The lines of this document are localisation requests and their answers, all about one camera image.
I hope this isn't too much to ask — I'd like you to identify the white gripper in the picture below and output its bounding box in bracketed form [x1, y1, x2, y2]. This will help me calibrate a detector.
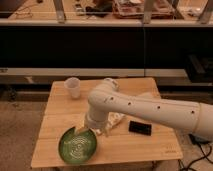
[75, 114, 109, 136]

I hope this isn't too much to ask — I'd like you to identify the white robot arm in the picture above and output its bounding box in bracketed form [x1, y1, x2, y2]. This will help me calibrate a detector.
[84, 78, 213, 141]

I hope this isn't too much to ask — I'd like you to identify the green ceramic bowl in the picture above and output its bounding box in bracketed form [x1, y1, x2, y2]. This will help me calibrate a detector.
[58, 127, 97, 165]

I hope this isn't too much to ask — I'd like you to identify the wooden slatted table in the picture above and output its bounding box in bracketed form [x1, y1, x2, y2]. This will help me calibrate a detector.
[31, 80, 183, 168]

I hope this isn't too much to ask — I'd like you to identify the black rectangular device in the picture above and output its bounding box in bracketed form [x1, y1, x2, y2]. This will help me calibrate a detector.
[129, 121, 152, 136]

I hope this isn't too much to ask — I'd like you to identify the dark foot pedal box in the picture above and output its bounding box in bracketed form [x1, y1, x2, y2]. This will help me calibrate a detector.
[189, 134, 211, 144]

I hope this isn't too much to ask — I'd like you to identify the long shelf workbench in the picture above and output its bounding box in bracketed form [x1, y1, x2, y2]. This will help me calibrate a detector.
[0, 0, 213, 84]

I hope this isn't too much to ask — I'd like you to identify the black box at right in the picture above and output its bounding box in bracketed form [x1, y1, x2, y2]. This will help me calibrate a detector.
[185, 55, 213, 83]

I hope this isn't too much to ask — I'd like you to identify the black cable on floor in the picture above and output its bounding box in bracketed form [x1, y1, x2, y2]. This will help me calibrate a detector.
[177, 142, 213, 171]

